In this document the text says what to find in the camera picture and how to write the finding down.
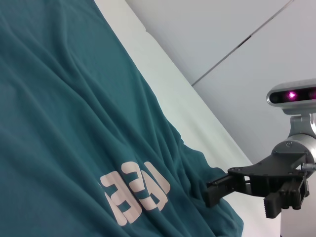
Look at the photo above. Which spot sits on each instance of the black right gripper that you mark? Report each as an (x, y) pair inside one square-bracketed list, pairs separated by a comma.
[(266, 172)]

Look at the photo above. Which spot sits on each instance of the teal t-shirt with beige print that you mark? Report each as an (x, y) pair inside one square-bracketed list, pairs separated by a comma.
[(74, 98)]

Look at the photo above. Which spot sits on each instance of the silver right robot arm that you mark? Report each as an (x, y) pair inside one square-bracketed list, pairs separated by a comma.
[(303, 138)]

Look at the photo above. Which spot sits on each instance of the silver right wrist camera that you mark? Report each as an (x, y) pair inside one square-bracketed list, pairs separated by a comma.
[(284, 96)]

